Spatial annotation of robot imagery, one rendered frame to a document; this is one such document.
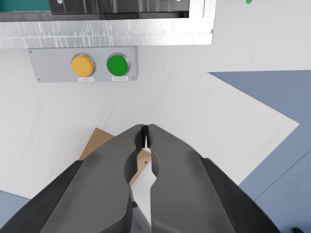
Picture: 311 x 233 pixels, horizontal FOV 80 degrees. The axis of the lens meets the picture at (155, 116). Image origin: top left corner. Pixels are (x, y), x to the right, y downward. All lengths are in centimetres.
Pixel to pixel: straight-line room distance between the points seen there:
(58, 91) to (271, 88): 146
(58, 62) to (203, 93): 36
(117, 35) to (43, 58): 15
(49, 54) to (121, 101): 21
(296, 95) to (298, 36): 124
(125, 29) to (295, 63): 43
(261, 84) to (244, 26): 113
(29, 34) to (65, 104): 21
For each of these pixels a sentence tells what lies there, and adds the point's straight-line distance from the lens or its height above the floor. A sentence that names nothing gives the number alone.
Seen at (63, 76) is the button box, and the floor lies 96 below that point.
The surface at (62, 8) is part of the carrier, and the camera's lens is 40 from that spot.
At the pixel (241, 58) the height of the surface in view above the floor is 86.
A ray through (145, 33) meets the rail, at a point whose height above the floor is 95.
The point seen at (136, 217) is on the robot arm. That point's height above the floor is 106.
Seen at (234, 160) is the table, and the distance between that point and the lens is 69.
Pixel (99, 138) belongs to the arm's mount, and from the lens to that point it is 55.
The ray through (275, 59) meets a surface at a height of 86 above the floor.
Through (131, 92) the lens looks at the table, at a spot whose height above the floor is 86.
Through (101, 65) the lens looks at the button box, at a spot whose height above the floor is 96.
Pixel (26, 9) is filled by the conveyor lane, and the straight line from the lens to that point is 46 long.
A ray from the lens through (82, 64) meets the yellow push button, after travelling 40.
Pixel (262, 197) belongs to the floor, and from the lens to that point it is 242.
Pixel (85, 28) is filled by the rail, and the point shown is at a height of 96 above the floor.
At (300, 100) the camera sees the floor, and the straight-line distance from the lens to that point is 185.
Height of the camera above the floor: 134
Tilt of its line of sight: 62 degrees down
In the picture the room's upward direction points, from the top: 179 degrees clockwise
